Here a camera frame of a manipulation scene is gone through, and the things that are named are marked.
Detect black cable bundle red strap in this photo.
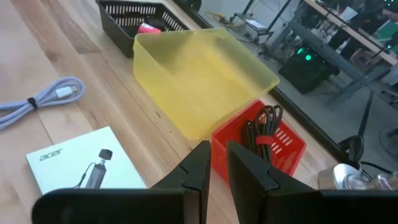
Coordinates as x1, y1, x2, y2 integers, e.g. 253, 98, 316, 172
241, 104, 284, 166

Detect black computer tower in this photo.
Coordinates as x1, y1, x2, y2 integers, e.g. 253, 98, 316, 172
278, 46, 340, 94

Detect pink power adapter cube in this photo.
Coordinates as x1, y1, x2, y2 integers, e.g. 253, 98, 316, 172
137, 22, 162, 34

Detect black slotted plastic basket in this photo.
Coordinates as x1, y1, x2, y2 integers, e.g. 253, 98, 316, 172
95, 0, 190, 59

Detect white USB cable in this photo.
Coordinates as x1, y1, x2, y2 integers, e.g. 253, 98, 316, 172
0, 76, 86, 131

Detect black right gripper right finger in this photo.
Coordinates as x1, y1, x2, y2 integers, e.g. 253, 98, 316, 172
226, 141, 398, 224

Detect red slotted plastic basket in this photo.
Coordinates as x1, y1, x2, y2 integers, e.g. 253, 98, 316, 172
210, 99, 308, 184

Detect white green acer box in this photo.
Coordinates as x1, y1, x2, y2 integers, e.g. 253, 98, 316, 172
25, 126, 147, 196

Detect wooden background desk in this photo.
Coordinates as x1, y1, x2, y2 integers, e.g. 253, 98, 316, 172
303, 0, 398, 66

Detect yellow translucent plastic bin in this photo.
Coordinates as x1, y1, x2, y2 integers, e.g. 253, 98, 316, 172
132, 27, 280, 141

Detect black lamp power cord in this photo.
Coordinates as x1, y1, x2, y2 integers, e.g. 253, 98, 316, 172
338, 134, 394, 175

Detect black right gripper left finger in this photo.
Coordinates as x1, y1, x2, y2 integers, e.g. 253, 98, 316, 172
30, 139, 213, 224

